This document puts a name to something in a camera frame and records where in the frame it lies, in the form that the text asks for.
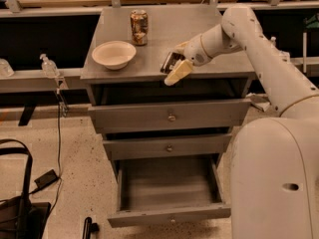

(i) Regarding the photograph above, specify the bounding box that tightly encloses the black rxbar chocolate bar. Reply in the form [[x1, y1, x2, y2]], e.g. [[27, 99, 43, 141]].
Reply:
[[160, 52, 185, 74]]

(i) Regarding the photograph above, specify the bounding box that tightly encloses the clear water bottle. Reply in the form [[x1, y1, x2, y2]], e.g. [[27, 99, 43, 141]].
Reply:
[[270, 36, 290, 63]]

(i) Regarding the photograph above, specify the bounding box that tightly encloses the black bag with strap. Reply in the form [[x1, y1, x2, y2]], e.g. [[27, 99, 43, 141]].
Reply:
[[0, 138, 51, 239]]

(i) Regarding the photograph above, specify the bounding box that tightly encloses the small book on floor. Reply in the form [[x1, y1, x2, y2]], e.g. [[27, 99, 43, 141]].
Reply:
[[247, 93, 270, 112]]

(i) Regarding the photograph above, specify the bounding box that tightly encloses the grey bottom drawer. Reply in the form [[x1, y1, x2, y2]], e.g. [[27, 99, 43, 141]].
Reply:
[[108, 155, 230, 228]]

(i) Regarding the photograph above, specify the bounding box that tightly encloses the black power cable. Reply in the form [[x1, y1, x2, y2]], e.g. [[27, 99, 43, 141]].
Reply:
[[28, 88, 68, 217]]

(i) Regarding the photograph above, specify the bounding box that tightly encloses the crushed soda can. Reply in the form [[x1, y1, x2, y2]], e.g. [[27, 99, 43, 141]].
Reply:
[[130, 9, 149, 46]]

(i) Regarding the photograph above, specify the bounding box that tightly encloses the black stand with pole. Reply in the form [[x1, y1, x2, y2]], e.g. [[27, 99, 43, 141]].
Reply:
[[301, 15, 319, 75]]

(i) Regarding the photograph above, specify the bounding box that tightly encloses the clear sanitizer pump bottle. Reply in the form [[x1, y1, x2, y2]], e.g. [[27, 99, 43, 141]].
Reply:
[[40, 54, 60, 79]]

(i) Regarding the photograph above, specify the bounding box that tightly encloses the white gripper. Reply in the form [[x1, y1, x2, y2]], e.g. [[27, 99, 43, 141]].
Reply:
[[164, 37, 211, 86]]

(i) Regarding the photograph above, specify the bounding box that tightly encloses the grey drawer cabinet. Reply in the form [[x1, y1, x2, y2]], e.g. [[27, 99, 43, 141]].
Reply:
[[80, 4, 260, 171]]

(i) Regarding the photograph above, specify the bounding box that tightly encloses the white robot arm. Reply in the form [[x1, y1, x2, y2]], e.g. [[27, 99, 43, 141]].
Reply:
[[164, 4, 319, 239]]

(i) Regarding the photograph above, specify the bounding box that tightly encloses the grey middle drawer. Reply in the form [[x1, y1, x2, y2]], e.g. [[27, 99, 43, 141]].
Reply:
[[103, 133, 231, 160]]

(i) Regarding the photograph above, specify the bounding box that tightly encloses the black power adapter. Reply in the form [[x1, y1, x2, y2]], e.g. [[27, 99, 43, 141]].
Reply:
[[34, 169, 59, 189]]

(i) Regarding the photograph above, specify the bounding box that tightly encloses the white bowl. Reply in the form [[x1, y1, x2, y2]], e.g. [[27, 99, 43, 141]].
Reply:
[[92, 41, 137, 70]]

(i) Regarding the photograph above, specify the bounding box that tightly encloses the black tool on floor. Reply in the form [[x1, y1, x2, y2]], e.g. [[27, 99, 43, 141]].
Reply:
[[82, 217, 100, 239]]

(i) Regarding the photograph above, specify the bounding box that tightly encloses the grey top drawer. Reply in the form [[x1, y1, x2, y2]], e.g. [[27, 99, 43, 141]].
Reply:
[[89, 99, 250, 133]]

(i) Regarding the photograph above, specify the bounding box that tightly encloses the grey drawer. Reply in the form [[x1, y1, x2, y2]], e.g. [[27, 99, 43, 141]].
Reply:
[[103, 133, 231, 160], [108, 155, 230, 228], [89, 99, 250, 133]]

